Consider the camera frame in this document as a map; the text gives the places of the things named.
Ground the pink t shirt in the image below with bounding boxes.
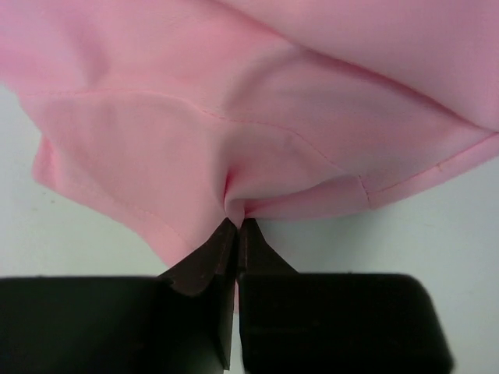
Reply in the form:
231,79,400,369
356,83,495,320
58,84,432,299
1,1,498,265

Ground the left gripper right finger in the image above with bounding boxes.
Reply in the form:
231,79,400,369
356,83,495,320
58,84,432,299
238,219,454,373

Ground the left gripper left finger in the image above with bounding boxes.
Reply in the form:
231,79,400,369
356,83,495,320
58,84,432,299
1,220,237,373

